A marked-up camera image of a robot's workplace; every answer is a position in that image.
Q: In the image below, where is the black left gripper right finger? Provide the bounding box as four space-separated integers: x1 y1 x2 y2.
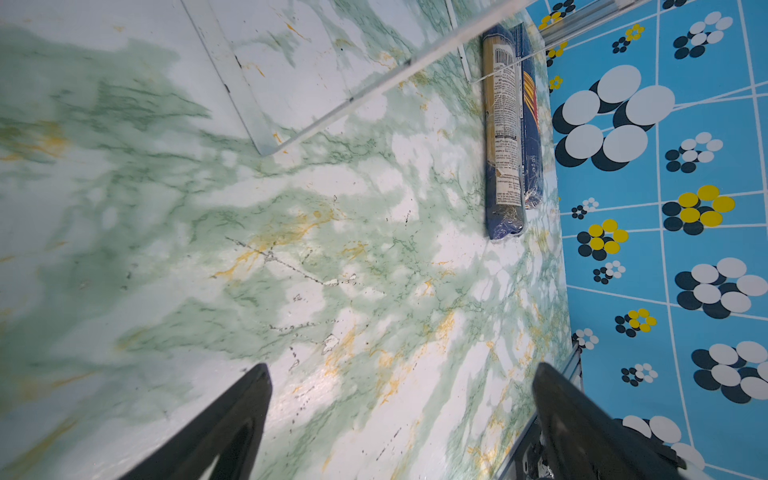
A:
532 362 681 479

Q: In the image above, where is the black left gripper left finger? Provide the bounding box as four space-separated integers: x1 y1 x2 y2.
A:
123 363 272 479

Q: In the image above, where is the clear dark spaghetti bag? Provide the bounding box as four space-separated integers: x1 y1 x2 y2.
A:
482 25 526 241

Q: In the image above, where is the white metal two-tier shelf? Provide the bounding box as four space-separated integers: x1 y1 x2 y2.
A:
182 1 529 157

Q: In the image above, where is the dark blue spaghetti box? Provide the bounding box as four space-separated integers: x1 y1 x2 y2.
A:
513 24 543 210

